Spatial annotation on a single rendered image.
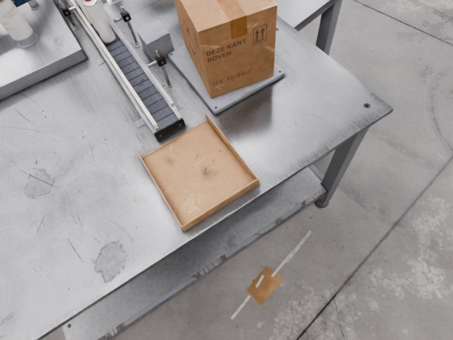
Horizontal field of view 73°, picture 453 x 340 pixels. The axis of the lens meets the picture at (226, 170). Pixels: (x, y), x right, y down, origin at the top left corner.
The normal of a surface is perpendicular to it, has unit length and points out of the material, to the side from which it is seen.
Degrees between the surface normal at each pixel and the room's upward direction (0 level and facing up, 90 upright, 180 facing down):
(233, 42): 90
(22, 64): 0
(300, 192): 0
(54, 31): 0
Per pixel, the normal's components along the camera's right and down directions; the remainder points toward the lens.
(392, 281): -0.09, -0.47
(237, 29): 0.36, 0.80
